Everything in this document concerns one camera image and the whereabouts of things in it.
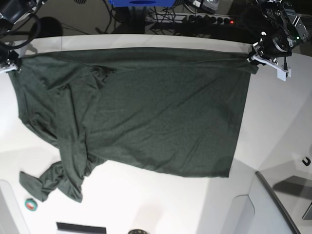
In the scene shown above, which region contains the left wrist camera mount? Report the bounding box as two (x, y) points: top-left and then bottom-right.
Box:
(277, 68), (292, 81)

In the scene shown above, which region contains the green red tape roll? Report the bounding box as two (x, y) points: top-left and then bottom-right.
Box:
(24, 198), (38, 212)

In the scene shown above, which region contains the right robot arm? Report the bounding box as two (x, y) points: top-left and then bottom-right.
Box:
(0, 0), (46, 73)

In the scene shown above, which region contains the black U-shaped hook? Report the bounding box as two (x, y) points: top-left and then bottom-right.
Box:
(302, 157), (312, 167)

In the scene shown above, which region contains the small black round object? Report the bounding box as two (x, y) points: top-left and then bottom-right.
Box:
(128, 229), (148, 234)

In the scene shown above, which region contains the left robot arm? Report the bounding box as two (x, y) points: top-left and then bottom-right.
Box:
(241, 0), (312, 76)

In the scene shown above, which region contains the grey power strip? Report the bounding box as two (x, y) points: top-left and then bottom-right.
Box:
(145, 12), (235, 26)

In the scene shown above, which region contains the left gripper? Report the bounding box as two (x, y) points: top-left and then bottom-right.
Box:
(247, 31), (293, 71)

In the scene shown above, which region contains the blue plastic bin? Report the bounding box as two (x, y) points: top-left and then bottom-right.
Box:
(109, 0), (175, 7)

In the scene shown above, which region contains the dark green t-shirt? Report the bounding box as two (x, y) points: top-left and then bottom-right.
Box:
(9, 48), (258, 202)

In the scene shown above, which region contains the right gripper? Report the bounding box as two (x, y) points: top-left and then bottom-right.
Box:
(0, 50), (21, 73)

